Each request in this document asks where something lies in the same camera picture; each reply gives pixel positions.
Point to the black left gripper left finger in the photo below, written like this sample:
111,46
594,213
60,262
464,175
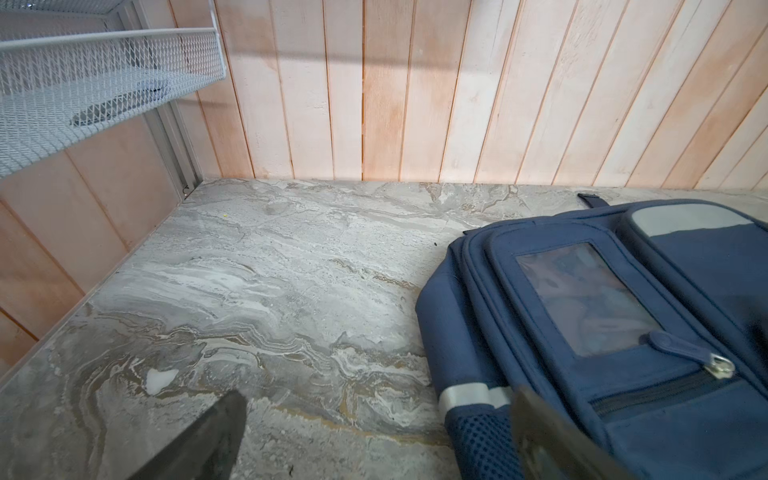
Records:
206,449

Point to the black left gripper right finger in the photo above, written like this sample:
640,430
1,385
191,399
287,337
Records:
550,447

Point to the navy blue student backpack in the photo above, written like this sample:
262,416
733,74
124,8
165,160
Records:
643,324

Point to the white wire mesh shelf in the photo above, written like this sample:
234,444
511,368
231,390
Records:
71,69

